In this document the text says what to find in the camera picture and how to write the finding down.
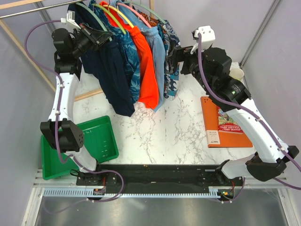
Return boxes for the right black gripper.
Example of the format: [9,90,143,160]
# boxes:
[167,42,213,92]

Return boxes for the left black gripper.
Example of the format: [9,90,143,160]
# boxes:
[71,23,112,57]

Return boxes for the navy blue shorts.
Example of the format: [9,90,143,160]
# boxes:
[67,3,136,116]

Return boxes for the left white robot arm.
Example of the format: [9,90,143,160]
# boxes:
[40,24,112,185]

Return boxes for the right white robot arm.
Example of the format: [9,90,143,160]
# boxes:
[167,47,300,186]

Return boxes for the patterned grey orange shorts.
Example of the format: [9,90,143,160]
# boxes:
[138,10,181,100]

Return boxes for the lime green hanger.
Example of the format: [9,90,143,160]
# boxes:
[92,3,127,34]

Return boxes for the yellow hanger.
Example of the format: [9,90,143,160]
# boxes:
[107,5,134,28]

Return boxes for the blue patterned hanging shorts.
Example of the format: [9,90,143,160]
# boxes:
[88,0,141,103]

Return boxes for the pink hanger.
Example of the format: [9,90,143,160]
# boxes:
[116,1,152,30]

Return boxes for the mint green loaded hanger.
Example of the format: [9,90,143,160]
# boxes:
[122,0,166,24]

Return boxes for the light blue hanging shorts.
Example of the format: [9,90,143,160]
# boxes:
[111,0,166,112]

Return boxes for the orange hanging shorts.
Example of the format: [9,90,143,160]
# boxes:
[99,1,159,110]

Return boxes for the pale yellow mug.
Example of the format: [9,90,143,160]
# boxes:
[229,67,245,81]

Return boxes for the red green children's book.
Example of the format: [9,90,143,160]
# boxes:
[216,106,243,134]

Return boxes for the orange notebook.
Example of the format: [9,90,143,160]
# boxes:
[200,97,253,148]

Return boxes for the green plastic tray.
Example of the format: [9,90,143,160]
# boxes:
[41,115,119,180]

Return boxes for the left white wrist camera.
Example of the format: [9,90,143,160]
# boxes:
[60,10,80,31]

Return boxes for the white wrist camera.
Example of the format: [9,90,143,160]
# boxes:
[190,25,215,54]
[60,10,80,31]

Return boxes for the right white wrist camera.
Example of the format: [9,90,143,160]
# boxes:
[190,25,215,54]

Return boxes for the metal clothes rail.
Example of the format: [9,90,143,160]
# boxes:
[0,0,83,19]

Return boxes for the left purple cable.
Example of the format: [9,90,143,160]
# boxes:
[24,20,125,214]

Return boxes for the purple cable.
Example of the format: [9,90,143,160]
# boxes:
[197,32,301,204]
[24,20,125,214]

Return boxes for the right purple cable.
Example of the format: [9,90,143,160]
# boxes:
[197,32,301,204]

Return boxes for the wooden clothes rack frame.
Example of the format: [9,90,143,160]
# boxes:
[0,0,104,102]

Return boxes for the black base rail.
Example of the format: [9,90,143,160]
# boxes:
[76,164,243,194]

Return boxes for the white slotted cable duct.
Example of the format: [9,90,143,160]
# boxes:
[43,187,234,199]

